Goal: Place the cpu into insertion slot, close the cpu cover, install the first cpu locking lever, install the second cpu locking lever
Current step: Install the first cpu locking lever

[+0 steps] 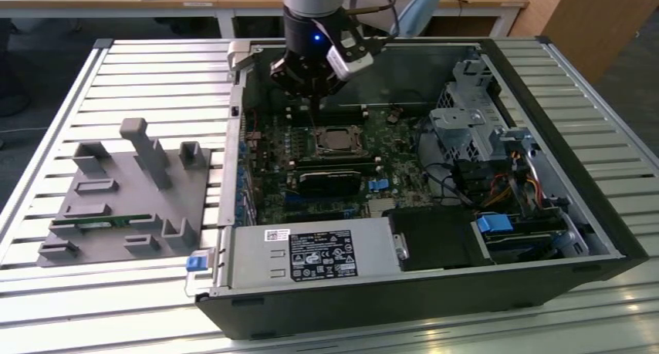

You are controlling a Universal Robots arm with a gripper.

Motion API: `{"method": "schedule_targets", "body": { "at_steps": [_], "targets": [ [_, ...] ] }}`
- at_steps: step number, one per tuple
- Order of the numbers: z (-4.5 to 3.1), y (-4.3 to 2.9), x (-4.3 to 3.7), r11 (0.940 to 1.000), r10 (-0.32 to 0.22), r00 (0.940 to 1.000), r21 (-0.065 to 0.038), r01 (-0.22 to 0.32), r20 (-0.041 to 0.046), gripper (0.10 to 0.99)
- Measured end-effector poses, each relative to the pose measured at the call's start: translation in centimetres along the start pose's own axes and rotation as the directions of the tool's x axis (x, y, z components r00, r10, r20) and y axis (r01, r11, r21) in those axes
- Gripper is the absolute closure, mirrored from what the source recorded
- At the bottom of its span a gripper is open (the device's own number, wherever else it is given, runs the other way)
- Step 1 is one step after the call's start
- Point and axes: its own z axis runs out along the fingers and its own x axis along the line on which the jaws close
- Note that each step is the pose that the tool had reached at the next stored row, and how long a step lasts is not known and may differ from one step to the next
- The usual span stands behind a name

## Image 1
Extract silver perforated drive cage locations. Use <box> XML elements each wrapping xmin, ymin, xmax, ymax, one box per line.
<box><xmin>427</xmin><ymin>59</ymin><xmax>535</xmax><ymax>168</ymax></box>

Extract wooden desk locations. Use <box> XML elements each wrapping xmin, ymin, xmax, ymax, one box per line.
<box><xmin>0</xmin><ymin>0</ymin><xmax>531</xmax><ymax>39</ymax></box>

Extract black RAM slot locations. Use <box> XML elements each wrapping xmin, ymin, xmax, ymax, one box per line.
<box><xmin>296</xmin><ymin>166</ymin><xmax>380</xmax><ymax>173</ymax></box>
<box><xmin>287</xmin><ymin>104</ymin><xmax>368</xmax><ymax>111</ymax></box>
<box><xmin>296</xmin><ymin>157</ymin><xmax>376</xmax><ymax>163</ymax></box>
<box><xmin>288</xmin><ymin>111</ymin><xmax>368</xmax><ymax>118</ymax></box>
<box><xmin>296</xmin><ymin>163</ymin><xmax>379</xmax><ymax>169</ymax></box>
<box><xmin>287</xmin><ymin>108</ymin><xmax>368</xmax><ymax>114</ymax></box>
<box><xmin>296</xmin><ymin>160</ymin><xmax>378</xmax><ymax>166</ymax></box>

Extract silver finned heatsink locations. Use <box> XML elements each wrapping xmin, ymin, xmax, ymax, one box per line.
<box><xmin>368</xmin><ymin>197</ymin><xmax>400</xmax><ymax>217</ymax></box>

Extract graphics card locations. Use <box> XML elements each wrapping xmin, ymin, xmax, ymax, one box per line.
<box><xmin>296</xmin><ymin>169</ymin><xmax>363</xmax><ymax>198</ymax></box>

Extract green RAM stick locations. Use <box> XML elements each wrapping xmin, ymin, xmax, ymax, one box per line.
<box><xmin>49</xmin><ymin>213</ymin><xmax>156</xmax><ymax>231</ymax></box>

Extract silver CPU chip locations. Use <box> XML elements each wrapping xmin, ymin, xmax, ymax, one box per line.
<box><xmin>322</xmin><ymin>132</ymin><xmax>356</xmax><ymax>150</ymax></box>

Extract wooden cabinet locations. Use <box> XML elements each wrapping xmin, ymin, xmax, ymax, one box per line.
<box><xmin>507</xmin><ymin>0</ymin><xmax>659</xmax><ymax>86</ymax></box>

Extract pale blue teach pendant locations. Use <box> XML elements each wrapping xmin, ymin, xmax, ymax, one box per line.
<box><xmin>390</xmin><ymin>0</ymin><xmax>447</xmax><ymax>38</ymax></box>

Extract metal socket cover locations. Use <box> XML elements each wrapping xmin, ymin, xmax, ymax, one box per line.
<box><xmin>314</xmin><ymin>126</ymin><xmax>364</xmax><ymax>156</ymax></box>

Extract green motherboard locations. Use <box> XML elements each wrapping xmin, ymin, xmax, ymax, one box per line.
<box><xmin>240</xmin><ymin>106</ymin><xmax>436</xmax><ymax>227</ymax></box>

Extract silver power supply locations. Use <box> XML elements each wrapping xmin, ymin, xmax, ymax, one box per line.
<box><xmin>224</xmin><ymin>216</ymin><xmax>404</xmax><ymax>290</ymax></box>

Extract grey parts rack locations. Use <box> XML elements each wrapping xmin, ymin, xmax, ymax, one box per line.
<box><xmin>36</xmin><ymin>116</ymin><xmax>213</xmax><ymax>269</ymax></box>

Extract black PC case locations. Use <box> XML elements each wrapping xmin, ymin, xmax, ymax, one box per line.
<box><xmin>192</xmin><ymin>35</ymin><xmax>651</xmax><ymax>342</ymax></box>

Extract hard disk in blue carrier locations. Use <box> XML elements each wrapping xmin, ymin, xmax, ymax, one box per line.
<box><xmin>472</xmin><ymin>211</ymin><xmax>571</xmax><ymax>261</ymax></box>

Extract yellow red power wires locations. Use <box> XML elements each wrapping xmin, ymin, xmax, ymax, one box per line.
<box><xmin>483</xmin><ymin>176</ymin><xmax>547</xmax><ymax>211</ymax></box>

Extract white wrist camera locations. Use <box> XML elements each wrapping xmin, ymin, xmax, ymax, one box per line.
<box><xmin>324</xmin><ymin>20</ymin><xmax>388</xmax><ymax>82</ymax></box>

